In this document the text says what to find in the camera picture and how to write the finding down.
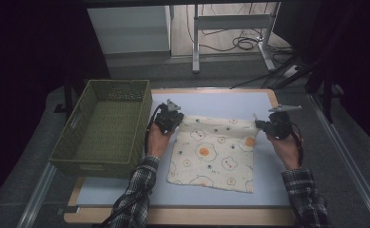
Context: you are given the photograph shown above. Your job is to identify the metal floor rail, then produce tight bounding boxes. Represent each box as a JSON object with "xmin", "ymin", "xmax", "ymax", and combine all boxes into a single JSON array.
[
  {"xmin": 16, "ymin": 162, "xmax": 59, "ymax": 228},
  {"xmin": 308, "ymin": 93, "xmax": 370, "ymax": 228}
]

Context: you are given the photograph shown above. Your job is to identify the white metal desk frame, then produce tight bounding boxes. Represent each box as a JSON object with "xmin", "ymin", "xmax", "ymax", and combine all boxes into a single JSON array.
[{"xmin": 191, "ymin": 1, "xmax": 282, "ymax": 74}]

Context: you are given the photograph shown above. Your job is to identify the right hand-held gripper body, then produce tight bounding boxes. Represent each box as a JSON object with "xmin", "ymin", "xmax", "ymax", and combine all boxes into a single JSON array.
[{"xmin": 263, "ymin": 104, "xmax": 302, "ymax": 141}]

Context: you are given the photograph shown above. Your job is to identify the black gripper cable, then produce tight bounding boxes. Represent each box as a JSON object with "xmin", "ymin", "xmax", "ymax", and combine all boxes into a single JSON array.
[
  {"xmin": 144, "ymin": 105, "xmax": 162, "ymax": 156},
  {"xmin": 290, "ymin": 123, "xmax": 304, "ymax": 167}
]

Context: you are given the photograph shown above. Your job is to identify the black stand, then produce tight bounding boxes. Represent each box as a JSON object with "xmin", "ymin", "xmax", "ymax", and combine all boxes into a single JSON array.
[{"xmin": 305, "ymin": 56, "xmax": 337, "ymax": 124}]

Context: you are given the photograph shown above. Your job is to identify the green woven basket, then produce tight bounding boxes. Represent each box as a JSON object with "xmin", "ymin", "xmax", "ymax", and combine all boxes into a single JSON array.
[{"xmin": 49, "ymin": 79, "xmax": 153, "ymax": 180}]

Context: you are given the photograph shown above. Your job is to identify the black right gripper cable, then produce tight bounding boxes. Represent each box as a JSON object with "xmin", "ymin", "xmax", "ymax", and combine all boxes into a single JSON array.
[{"xmin": 290, "ymin": 123, "xmax": 304, "ymax": 167}]

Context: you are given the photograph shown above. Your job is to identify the black floor cables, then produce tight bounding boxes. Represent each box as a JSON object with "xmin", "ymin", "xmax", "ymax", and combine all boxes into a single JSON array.
[{"xmin": 185, "ymin": 3, "xmax": 293, "ymax": 54}]

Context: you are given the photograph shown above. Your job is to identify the white table mat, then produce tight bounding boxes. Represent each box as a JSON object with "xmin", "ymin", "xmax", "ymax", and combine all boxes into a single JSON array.
[{"xmin": 75, "ymin": 91, "xmax": 292, "ymax": 207}]

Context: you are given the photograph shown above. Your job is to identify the white cabinet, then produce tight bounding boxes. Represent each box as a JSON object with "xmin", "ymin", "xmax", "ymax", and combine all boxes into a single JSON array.
[{"xmin": 87, "ymin": 5, "xmax": 173, "ymax": 55}]

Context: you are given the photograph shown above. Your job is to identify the person's right hand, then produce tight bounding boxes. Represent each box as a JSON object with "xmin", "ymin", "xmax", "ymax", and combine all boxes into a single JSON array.
[{"xmin": 265, "ymin": 133, "xmax": 302, "ymax": 171}]

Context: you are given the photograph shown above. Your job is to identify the white power strip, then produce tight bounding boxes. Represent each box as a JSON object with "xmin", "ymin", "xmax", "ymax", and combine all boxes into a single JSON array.
[{"xmin": 282, "ymin": 64, "xmax": 302, "ymax": 80}]

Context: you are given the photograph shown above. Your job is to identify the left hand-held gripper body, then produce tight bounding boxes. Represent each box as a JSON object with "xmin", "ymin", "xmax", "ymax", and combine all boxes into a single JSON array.
[{"xmin": 153, "ymin": 99, "xmax": 185, "ymax": 134}]

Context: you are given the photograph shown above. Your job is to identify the cream printed cloth bag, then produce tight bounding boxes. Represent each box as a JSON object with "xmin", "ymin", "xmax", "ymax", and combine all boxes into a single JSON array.
[{"xmin": 166, "ymin": 114, "xmax": 259, "ymax": 194}]

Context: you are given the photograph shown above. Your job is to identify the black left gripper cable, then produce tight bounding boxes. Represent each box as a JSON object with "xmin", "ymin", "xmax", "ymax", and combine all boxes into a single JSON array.
[{"xmin": 144, "ymin": 105, "xmax": 162, "ymax": 156}]

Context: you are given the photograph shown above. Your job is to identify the person's left hand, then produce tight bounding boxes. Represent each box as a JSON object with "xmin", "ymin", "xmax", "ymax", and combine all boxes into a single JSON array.
[{"xmin": 146, "ymin": 122, "xmax": 176, "ymax": 159}]

